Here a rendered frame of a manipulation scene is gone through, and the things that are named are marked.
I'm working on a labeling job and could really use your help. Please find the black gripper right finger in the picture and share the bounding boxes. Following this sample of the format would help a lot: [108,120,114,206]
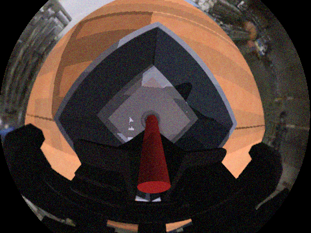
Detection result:
[160,134,226,201]

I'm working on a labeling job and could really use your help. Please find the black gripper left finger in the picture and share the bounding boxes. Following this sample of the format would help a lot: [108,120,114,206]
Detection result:
[73,130,144,201]

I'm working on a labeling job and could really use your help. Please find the red peg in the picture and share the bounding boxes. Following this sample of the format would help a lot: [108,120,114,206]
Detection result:
[137,115,171,194]

